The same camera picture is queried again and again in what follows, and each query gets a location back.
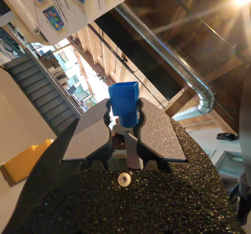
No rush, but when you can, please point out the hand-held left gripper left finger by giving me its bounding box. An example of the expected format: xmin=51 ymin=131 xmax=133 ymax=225
xmin=62 ymin=98 xmax=113 ymax=162

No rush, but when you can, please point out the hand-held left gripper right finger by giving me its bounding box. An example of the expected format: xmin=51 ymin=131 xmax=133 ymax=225
xmin=137 ymin=97 xmax=187 ymax=162

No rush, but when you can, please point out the light blue mega block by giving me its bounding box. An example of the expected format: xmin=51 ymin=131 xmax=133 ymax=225
xmin=108 ymin=81 xmax=140 ymax=128

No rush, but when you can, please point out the grey plastic bin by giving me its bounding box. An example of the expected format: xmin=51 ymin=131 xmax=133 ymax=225
xmin=4 ymin=53 xmax=83 ymax=135

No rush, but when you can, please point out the yellow single-stud mega block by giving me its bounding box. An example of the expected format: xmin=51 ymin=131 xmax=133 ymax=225
xmin=0 ymin=139 xmax=55 ymax=187

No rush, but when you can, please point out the printed instruction sheet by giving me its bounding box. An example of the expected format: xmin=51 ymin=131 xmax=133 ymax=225
xmin=6 ymin=0 xmax=138 ymax=46

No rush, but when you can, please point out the silver ceiling duct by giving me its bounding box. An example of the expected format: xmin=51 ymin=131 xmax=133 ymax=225
xmin=114 ymin=2 xmax=216 ymax=115
xmin=172 ymin=105 xmax=199 ymax=122

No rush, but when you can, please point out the wooden support post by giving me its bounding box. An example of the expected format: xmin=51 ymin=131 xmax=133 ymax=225
xmin=164 ymin=88 xmax=197 ymax=118

